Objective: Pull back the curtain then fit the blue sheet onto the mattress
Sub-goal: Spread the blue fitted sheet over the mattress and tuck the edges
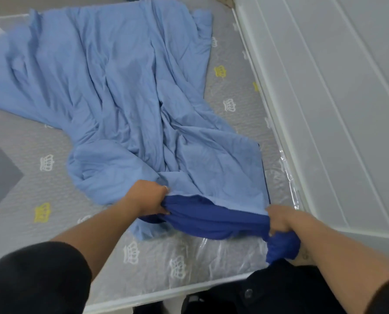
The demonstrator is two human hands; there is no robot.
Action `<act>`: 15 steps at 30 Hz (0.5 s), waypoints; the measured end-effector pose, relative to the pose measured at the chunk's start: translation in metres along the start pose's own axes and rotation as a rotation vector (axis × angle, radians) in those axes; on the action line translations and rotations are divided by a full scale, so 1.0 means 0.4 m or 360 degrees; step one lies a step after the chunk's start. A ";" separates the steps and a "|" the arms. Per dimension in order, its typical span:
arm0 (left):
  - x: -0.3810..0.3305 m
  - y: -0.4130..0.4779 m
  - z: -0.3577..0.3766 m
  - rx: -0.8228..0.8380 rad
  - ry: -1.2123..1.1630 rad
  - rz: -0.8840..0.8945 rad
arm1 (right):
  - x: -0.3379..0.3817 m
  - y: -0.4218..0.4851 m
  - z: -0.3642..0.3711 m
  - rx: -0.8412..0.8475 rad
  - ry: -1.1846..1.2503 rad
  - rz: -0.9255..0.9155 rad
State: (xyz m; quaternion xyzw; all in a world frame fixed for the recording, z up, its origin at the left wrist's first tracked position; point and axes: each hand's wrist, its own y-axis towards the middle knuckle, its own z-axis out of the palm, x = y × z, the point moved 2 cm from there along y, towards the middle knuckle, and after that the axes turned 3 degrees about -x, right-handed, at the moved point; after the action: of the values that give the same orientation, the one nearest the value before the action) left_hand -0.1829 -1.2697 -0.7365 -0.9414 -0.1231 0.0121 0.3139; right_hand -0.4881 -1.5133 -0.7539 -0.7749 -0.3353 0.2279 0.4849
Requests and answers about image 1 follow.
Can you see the grey crown print mattress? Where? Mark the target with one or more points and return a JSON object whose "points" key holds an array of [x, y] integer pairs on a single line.
{"points": [[24, 192]]}

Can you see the person's black shirt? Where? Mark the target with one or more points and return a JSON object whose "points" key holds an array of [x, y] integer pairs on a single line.
{"points": [[34, 281]]}

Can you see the person's left hand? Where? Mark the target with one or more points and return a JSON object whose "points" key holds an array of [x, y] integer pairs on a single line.
{"points": [[147, 199]]}

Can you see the person's right hand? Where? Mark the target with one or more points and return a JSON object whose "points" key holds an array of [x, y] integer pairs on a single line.
{"points": [[282, 219]]}

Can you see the light blue sheet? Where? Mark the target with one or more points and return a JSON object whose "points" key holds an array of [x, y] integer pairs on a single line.
{"points": [[116, 94]]}

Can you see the person's left forearm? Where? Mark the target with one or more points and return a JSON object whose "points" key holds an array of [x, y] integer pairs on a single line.
{"points": [[96, 235]]}

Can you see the white wooden bed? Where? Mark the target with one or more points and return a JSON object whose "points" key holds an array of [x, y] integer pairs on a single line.
{"points": [[328, 111]]}

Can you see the person's right forearm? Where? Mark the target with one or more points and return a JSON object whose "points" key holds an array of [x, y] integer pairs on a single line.
{"points": [[345, 258]]}

